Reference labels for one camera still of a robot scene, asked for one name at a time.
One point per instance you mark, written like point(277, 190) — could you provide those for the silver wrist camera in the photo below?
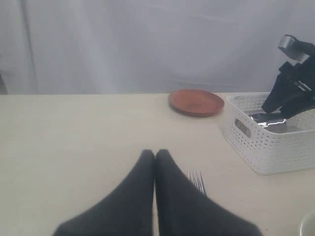
point(295, 49)

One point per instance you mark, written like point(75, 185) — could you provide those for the grey ceramic bowl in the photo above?
point(307, 226)

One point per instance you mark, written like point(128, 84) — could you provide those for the brown wooden plate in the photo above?
point(195, 102)

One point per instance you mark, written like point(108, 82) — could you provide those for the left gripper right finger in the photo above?
point(183, 210)

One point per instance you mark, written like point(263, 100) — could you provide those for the silver fork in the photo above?
point(195, 176)

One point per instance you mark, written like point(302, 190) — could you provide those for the white plastic woven basket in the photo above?
point(291, 148)

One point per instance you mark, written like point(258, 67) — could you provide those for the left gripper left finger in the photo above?
point(126, 211)

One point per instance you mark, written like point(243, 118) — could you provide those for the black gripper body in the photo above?
point(294, 89)

